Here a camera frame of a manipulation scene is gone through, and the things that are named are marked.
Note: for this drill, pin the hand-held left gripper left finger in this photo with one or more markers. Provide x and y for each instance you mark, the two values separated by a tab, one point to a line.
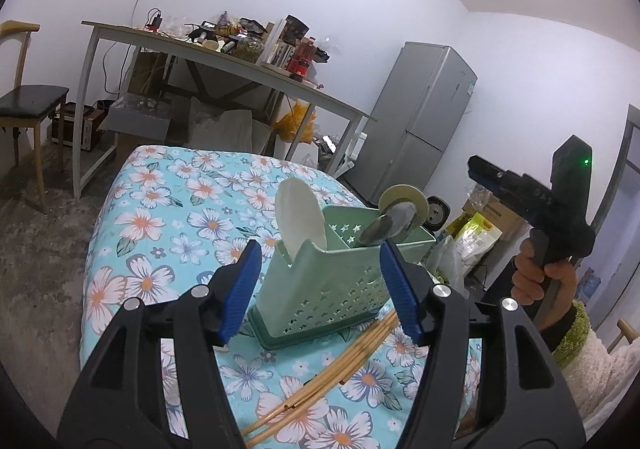
242	289

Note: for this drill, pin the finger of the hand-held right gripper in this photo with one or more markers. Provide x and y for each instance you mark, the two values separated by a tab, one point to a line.
500	179

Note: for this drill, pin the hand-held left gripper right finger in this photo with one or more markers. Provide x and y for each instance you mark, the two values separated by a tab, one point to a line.
400	289

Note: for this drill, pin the metal spoon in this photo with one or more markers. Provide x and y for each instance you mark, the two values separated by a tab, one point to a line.
382	229

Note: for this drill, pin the pile of bamboo chopsticks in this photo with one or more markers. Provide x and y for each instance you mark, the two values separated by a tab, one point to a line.
360	348

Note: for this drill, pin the green plastic utensil holder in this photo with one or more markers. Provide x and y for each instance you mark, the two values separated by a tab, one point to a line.
320	284

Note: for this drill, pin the person's right forearm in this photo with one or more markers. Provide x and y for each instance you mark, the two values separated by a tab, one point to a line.
590	369

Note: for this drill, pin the person's right hand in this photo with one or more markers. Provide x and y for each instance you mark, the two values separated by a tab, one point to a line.
525	284

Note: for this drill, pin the brown cardboard box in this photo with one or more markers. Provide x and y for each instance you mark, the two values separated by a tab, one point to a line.
505	219

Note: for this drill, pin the plastic bag of greens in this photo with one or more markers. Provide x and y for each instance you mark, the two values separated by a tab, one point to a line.
445	259

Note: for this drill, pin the yellow and white rice bag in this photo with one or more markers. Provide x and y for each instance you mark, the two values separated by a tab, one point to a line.
475	241

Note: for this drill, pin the black rice cooker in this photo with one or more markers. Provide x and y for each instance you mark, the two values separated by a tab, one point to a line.
440	216

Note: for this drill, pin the blue floral blanket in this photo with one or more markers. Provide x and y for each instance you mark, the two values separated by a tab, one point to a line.
165	239

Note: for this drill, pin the grey refrigerator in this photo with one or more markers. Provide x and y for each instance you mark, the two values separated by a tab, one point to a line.
425	104

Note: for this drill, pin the white woven sack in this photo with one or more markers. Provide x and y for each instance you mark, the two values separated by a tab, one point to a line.
220	126

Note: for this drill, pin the yellow plastic bag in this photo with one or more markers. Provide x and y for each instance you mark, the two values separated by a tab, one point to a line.
295	124

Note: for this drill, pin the grey box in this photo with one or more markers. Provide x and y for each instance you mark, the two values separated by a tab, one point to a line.
140	121

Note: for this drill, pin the red oil bottle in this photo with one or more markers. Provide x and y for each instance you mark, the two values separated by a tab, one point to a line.
302	61

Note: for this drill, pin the brown case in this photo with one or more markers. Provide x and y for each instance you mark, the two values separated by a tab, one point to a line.
77	129

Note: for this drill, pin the glass jar of green pickles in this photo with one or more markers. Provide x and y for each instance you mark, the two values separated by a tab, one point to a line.
247	50

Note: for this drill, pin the dark printed box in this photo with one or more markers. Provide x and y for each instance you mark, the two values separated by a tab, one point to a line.
295	27

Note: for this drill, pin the black handheld device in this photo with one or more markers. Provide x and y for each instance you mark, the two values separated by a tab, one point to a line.
205	33

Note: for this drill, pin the wooden table with white legs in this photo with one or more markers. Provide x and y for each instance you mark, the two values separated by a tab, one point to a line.
150	40

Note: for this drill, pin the black charger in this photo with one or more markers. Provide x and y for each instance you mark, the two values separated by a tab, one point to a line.
156	21

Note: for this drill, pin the wooden chair with black seat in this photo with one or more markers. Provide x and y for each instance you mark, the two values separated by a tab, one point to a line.
30	99

